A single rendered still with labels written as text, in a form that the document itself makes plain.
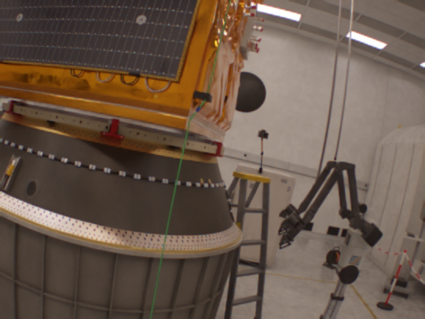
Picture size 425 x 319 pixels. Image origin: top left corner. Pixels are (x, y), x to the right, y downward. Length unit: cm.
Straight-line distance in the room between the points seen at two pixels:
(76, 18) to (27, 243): 118
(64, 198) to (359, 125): 919
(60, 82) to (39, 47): 26
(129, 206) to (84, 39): 87
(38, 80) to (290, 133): 848
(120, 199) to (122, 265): 33
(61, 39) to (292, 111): 852
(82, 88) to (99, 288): 100
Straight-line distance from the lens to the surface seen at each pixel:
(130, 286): 197
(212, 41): 177
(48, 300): 203
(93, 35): 186
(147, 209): 196
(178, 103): 169
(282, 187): 592
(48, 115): 206
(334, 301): 280
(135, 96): 174
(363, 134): 1041
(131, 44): 176
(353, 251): 263
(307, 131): 1000
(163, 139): 205
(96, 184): 191
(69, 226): 183
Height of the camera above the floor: 172
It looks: 3 degrees down
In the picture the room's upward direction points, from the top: 13 degrees clockwise
